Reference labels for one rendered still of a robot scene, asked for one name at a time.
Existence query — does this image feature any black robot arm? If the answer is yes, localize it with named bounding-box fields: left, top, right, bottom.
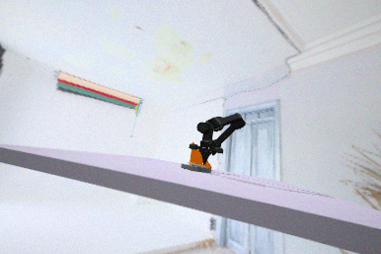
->
left=196, top=113, right=245, bottom=148

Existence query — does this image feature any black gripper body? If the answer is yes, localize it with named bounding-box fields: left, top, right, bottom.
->
left=189, top=135, right=223, bottom=153

